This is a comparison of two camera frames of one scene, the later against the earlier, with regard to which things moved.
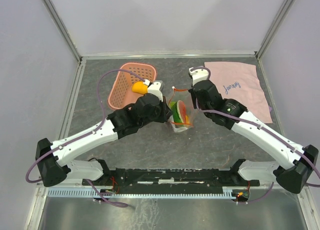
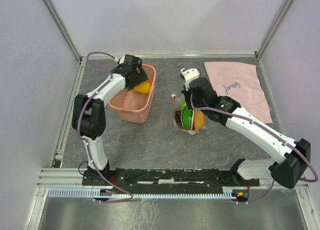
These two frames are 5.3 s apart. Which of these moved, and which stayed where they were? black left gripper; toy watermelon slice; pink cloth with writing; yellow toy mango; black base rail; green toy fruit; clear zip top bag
Moved: clear zip top bag; black left gripper; toy watermelon slice; green toy fruit
Stayed: pink cloth with writing; yellow toy mango; black base rail
